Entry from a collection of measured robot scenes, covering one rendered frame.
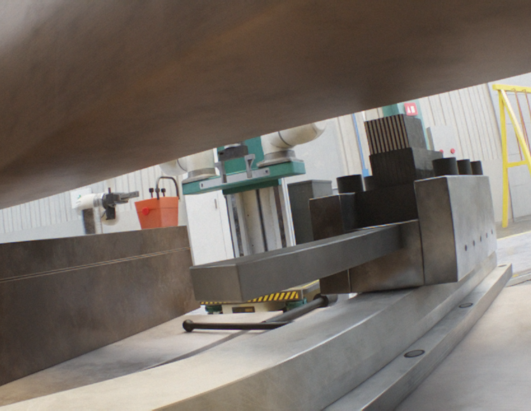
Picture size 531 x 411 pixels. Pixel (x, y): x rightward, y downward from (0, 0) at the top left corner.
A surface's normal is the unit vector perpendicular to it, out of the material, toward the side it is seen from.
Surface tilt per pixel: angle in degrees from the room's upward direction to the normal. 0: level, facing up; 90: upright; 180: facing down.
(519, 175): 90
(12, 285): 90
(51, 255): 90
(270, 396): 71
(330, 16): 180
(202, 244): 90
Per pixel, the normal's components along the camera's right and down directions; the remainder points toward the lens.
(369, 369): 0.75, -0.13
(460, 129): 0.01, -0.03
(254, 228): -0.44, 0.04
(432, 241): -0.64, 0.08
